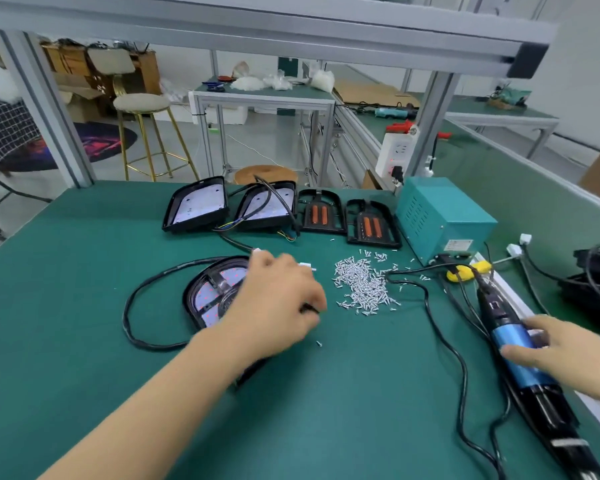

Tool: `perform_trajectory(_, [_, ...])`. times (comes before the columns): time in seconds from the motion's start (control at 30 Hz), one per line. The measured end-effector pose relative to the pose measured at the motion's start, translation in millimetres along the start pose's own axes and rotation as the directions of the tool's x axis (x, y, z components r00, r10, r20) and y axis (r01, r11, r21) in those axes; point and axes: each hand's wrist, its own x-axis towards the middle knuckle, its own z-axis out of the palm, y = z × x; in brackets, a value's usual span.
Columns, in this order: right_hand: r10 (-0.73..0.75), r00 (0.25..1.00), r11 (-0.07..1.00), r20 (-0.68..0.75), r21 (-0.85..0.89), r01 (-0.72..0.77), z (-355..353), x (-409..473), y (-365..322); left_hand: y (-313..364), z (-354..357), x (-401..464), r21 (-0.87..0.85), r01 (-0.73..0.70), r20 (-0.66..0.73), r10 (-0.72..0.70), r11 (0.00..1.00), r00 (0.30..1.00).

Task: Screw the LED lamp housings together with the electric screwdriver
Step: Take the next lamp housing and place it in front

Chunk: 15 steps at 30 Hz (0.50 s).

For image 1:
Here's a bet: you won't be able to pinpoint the colourful round rug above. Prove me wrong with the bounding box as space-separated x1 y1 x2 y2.
0 121 138 174

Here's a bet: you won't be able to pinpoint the person's right hand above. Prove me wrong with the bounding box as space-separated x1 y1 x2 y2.
528 315 600 408

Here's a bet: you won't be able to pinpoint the yellow plug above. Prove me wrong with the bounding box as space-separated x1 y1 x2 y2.
445 259 493 284

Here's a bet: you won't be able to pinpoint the person's left forearm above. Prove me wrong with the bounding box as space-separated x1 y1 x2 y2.
40 329 256 480

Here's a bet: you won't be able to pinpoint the round beige stool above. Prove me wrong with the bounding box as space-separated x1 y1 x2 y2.
113 93 199 183

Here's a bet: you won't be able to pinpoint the person's left hand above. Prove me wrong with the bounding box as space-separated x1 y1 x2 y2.
220 249 328 366

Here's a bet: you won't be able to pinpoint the blue black electric screwdriver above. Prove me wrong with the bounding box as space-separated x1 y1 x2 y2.
473 275 600 480

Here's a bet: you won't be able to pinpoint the red tool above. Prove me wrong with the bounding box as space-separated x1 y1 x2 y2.
385 121 451 142

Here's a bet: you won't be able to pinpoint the stack of unassembled lamp housings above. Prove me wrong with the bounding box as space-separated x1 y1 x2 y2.
162 175 301 236

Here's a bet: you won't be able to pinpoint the white crumpled bag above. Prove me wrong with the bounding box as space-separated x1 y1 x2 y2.
311 69 336 93

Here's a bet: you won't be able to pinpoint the heap of small silver screws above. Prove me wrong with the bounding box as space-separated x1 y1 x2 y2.
332 251 406 318

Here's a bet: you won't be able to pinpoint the aluminium shelf frame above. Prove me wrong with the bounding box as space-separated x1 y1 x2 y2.
0 0 559 186

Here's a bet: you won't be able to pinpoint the white power strip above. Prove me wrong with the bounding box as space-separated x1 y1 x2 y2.
376 129 419 186

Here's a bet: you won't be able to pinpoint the open brown cardboard carton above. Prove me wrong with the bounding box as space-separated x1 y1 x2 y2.
58 79 111 124

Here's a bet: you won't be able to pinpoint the brown wooden cabinet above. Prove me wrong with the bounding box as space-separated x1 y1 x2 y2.
42 43 163 96

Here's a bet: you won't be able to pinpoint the green workbench white legs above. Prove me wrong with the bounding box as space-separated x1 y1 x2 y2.
445 95 561 159

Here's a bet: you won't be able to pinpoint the teal hand tool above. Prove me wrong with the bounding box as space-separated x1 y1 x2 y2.
372 105 418 120

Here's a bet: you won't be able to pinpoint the teal power supply box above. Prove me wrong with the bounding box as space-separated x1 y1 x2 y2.
395 175 499 264

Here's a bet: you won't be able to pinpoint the black checked cloth table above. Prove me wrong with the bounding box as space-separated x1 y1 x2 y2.
0 103 41 236

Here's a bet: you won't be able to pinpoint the round brown wooden stool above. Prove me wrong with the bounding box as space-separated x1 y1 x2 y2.
232 165 301 186

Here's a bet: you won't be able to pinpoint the black cover orange strips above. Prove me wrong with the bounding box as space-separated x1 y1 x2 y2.
296 189 347 236
345 199 403 250

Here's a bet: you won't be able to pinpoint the small green workbench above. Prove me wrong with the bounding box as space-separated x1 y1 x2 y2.
190 79 338 186

